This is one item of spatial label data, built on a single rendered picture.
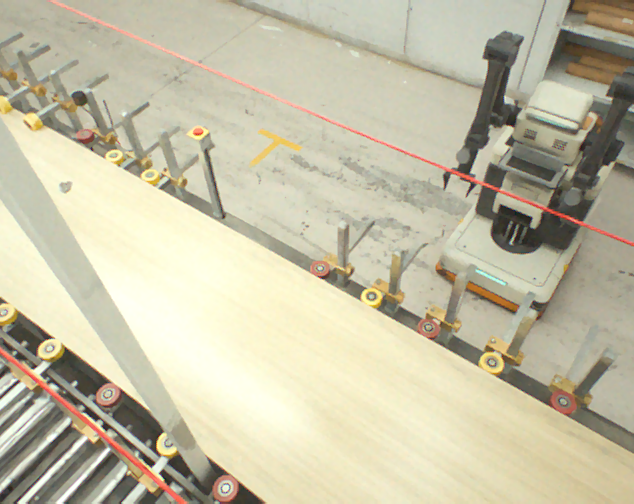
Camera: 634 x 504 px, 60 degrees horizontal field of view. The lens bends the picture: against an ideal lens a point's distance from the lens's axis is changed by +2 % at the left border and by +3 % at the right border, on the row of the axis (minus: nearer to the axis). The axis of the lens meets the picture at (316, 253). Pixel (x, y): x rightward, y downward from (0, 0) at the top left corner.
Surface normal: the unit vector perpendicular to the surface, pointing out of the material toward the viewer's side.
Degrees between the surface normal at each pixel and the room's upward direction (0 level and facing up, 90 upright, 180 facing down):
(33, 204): 90
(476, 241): 0
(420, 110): 0
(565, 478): 0
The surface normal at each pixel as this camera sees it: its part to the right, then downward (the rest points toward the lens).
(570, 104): -0.42, -0.02
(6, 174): 0.81, 0.44
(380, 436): -0.04, -0.62
